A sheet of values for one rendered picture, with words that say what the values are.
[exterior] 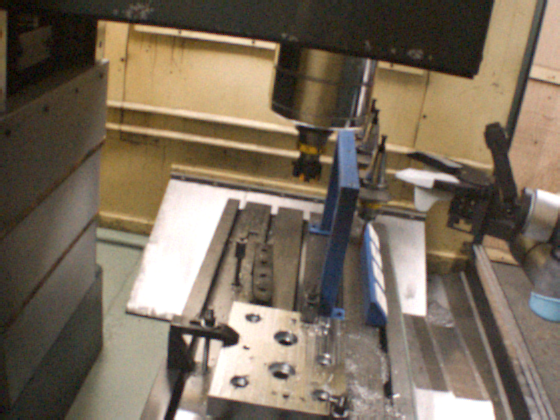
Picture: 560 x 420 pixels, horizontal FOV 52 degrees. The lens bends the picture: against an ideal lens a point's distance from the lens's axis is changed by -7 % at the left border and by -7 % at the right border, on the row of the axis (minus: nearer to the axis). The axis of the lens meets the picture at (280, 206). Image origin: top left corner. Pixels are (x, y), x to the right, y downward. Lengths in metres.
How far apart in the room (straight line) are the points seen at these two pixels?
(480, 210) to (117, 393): 1.00
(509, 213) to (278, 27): 0.45
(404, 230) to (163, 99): 0.92
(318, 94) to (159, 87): 1.24
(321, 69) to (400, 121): 1.17
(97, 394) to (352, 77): 1.02
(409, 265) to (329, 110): 1.19
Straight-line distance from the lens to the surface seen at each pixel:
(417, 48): 0.83
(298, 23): 0.82
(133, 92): 2.10
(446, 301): 2.11
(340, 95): 0.88
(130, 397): 1.55
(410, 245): 2.07
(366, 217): 1.34
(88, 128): 1.21
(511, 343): 1.72
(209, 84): 2.03
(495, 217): 0.96
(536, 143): 3.86
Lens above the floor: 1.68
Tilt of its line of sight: 24 degrees down
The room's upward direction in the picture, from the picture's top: 9 degrees clockwise
